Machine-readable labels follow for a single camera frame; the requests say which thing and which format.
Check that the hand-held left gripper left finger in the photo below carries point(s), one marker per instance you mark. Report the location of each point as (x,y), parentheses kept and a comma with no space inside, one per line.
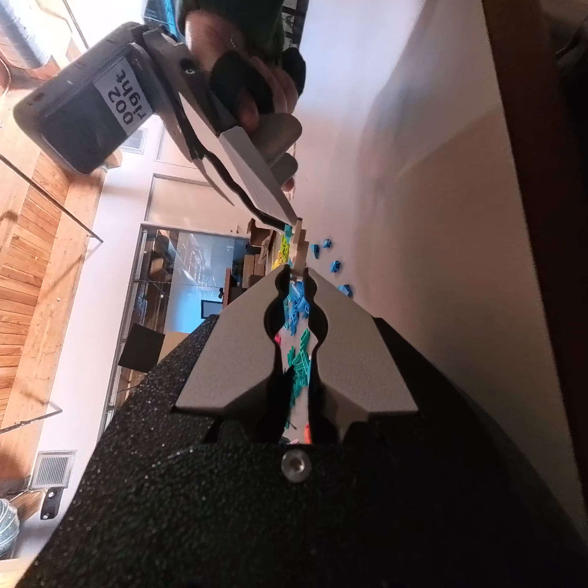
(229,367)

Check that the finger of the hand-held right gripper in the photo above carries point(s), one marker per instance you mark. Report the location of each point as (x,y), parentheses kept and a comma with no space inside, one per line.
(218,177)
(262,179)

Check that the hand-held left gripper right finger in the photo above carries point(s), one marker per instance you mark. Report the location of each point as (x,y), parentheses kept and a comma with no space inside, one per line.
(363,367)

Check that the white stepped lego assembly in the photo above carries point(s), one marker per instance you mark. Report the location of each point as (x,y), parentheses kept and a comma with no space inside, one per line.
(299,250)

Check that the pile of teal lego pieces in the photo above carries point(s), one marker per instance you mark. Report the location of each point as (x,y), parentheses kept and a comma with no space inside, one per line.
(301,363)

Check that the pile of lime lego pieces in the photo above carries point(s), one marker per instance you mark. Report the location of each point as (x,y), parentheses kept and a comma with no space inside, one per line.
(285,240)

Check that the pile of yellow lego pieces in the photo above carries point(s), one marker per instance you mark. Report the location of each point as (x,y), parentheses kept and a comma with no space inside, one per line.
(280,259)

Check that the pile of blue lego pieces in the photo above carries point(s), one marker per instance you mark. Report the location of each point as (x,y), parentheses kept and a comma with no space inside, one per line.
(297,303)

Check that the person's right hand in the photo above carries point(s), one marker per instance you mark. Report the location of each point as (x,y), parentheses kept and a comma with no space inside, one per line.
(209,36)

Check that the small black monitor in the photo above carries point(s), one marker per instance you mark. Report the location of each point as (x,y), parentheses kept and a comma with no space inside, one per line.
(213,310)

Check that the brown cardboard boxes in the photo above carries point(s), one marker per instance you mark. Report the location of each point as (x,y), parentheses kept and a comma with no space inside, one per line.
(259,248)

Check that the wood-edged desk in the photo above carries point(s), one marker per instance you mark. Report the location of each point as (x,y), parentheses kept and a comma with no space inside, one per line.
(232,287)

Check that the orange brick separator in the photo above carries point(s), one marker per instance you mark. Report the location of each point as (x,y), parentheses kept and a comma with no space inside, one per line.
(307,434)

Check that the black mesh chair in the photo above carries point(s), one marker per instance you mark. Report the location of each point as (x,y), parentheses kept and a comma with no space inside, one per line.
(140,347)

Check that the white wall vent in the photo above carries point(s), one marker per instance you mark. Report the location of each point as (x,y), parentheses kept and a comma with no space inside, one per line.
(134,140)
(53,469)

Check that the silver air duct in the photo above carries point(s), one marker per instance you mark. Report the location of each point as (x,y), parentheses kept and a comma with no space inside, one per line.
(8,528)

